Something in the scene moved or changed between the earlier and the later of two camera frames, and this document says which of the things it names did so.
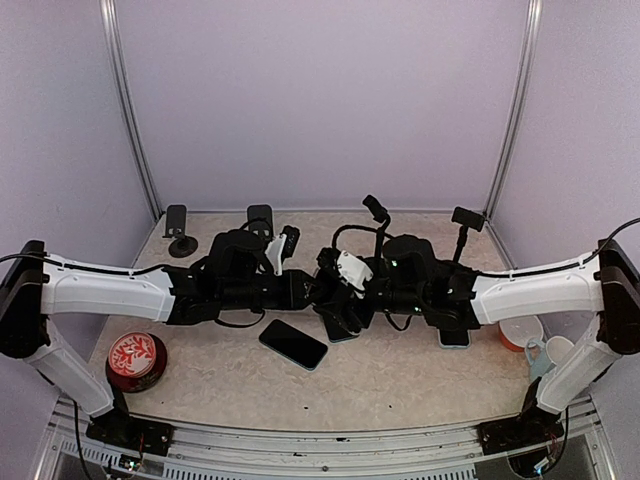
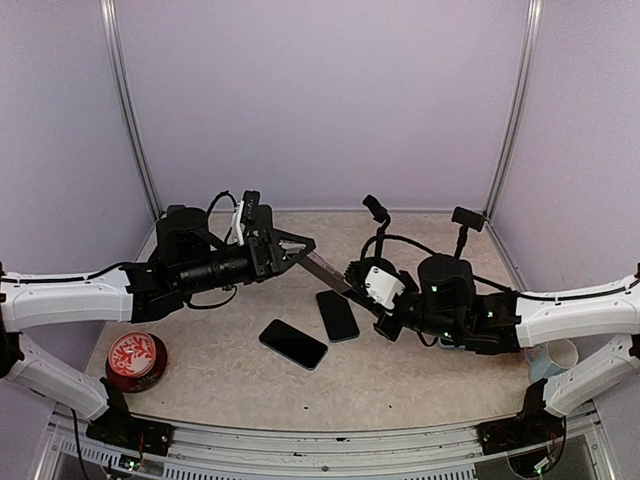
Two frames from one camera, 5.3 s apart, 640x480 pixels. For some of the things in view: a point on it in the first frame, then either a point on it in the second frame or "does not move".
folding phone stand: [260, 220] does not move
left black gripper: [293, 295] → [274, 255]
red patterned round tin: [135, 360] does not move
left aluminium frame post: [119, 86] does not move
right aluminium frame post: [532, 39] does not move
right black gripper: [344, 311] → [385, 328]
